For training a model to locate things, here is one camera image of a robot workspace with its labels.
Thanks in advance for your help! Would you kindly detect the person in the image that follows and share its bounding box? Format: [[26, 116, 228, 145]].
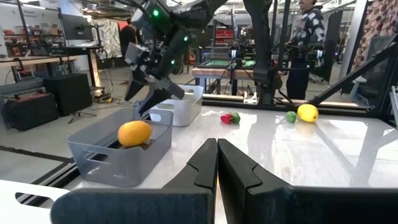
[[119, 17, 138, 62], [285, 0, 327, 101]]

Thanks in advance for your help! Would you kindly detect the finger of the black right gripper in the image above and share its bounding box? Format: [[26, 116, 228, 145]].
[[125, 79, 146, 102], [137, 89, 171, 115]]

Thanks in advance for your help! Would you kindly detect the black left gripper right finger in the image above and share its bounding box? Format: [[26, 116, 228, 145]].
[[218, 138, 398, 224]]

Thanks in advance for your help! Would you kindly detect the black diagonal frame strut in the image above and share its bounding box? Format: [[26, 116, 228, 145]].
[[307, 40, 398, 107]]

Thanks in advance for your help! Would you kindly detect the white metal bracket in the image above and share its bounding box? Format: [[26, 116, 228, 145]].
[[243, 91, 259, 105]]

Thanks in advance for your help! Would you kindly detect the green mat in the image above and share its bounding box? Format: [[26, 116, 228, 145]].
[[203, 58, 256, 68]]

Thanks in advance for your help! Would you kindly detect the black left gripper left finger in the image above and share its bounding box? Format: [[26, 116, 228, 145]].
[[50, 138, 219, 224]]

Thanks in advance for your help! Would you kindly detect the storage shelf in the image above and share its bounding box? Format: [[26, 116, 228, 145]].
[[2, 24, 60, 57]]

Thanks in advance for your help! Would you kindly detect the black case with red trim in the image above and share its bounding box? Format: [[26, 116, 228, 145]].
[[1, 91, 60, 131]]

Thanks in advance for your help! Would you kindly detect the pale grey plastic basket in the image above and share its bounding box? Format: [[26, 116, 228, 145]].
[[149, 84, 205, 128]]

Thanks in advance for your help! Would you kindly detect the leaf patterned hanging cloth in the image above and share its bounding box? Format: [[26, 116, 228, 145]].
[[92, 19, 123, 60]]

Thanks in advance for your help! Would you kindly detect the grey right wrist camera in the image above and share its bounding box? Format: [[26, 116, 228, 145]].
[[124, 42, 150, 74]]

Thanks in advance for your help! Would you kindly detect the wooden workbench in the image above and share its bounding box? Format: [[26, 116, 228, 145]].
[[191, 67, 259, 96]]

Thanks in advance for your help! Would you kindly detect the yellow lemon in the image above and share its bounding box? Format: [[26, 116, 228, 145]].
[[297, 103, 320, 123]]

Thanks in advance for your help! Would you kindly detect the dark grey plastic basket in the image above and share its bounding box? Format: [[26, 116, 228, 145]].
[[66, 106, 174, 189]]

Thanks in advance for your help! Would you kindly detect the wooden desk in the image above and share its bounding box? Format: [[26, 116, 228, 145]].
[[0, 55, 78, 68]]

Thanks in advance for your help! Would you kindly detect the black box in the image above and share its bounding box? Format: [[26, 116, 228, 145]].
[[42, 73, 93, 117]]

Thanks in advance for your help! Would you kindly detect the black monitor on stand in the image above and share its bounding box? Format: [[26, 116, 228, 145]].
[[60, 13, 95, 49]]

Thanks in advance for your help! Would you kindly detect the brown patterned curtain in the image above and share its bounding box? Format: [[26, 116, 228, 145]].
[[351, 0, 398, 71]]

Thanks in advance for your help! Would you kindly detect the orange lemon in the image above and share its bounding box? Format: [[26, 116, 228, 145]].
[[117, 120, 153, 148]]

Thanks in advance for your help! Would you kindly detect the black aluminium table frame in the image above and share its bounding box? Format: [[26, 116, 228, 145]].
[[201, 93, 398, 128]]

